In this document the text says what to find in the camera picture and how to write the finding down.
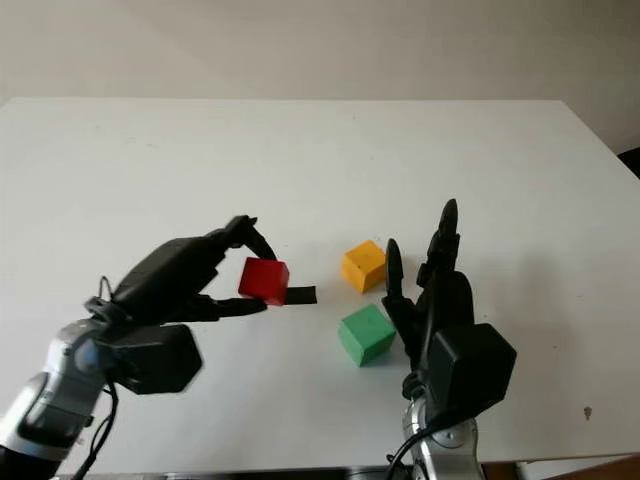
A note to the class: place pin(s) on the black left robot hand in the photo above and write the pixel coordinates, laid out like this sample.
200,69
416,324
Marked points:
165,275

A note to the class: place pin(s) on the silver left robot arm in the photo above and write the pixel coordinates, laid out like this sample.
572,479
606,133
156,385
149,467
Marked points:
50,400

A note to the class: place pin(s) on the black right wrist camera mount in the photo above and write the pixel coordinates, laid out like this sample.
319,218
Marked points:
472,370

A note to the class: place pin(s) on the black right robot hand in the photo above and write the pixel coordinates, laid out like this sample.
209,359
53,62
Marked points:
447,305

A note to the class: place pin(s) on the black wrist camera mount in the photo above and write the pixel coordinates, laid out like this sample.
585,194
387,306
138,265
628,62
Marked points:
155,357
472,370

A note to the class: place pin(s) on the red wooden block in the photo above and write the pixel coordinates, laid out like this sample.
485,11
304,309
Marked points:
262,280

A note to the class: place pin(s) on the dark object beside table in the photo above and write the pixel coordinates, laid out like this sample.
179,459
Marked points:
631,162

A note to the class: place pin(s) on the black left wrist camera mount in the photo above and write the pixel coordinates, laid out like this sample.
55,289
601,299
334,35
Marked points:
155,357

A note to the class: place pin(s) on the green wooden block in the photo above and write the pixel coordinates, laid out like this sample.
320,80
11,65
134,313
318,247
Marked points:
365,332

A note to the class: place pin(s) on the yellow wooden block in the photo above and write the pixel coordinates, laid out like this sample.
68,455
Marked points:
362,267

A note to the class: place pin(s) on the black tape strip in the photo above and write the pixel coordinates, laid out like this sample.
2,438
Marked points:
302,296

